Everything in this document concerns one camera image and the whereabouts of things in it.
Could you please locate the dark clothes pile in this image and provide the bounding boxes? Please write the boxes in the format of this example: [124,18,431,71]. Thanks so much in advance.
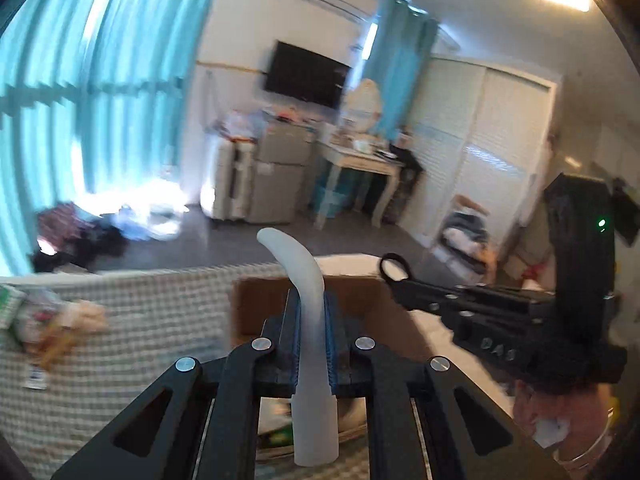
[32,202,126,271]

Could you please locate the grey small fridge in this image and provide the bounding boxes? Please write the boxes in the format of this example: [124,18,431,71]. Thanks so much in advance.
[247,122,316,225]

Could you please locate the white shoehorn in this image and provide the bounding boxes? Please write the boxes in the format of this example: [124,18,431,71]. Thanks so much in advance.
[256,227,341,467]

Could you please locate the chair with clothes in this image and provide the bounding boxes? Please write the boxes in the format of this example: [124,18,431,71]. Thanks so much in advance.
[437,195,498,281]

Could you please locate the white suitcase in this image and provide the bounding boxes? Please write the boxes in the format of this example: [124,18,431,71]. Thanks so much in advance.
[200,137,256,221]

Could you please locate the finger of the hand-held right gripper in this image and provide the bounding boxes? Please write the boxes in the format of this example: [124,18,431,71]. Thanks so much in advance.
[452,286,551,312]
[390,279,482,327]

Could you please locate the white sliding wardrobe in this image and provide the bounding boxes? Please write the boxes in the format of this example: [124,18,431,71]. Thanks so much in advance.
[400,55,558,248]

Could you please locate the green packet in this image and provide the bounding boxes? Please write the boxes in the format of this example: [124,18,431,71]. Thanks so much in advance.
[0,285,27,332]

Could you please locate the teal window curtain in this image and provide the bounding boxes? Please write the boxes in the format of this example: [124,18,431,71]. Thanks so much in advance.
[0,0,231,276]

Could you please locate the brown cardboard box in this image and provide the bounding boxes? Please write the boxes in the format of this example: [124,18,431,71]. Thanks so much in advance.
[229,275,451,361]

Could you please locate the white plastic bags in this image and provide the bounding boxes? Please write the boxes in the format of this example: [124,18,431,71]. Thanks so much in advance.
[112,200,188,238]

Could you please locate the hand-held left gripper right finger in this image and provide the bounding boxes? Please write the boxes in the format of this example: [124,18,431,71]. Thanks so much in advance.
[322,292,571,480]

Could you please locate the black wall television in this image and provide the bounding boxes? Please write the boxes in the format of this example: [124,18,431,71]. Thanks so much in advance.
[263,40,353,110]

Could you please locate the blue bin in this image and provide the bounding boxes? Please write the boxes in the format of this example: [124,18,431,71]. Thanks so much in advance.
[312,182,351,216]

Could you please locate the white dressing desk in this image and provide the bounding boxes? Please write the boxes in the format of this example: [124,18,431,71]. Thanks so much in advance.
[312,137,406,231]

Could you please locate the dark cloth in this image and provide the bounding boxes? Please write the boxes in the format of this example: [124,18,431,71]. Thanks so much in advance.
[390,130,426,186]

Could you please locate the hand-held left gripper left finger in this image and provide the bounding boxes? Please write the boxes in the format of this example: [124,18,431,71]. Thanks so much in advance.
[50,290,303,480]

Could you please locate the oval desk mirror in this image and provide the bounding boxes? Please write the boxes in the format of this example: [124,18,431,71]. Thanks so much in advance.
[347,77,386,133]

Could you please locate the snack packets pile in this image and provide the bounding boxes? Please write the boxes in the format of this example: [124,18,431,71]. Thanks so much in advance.
[22,297,108,368]

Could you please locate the black scissors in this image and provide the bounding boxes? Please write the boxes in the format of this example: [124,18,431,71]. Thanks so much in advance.
[380,253,416,291]

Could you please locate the narrow teal curtain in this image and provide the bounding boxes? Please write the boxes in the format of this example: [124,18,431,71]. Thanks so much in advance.
[360,0,441,141]

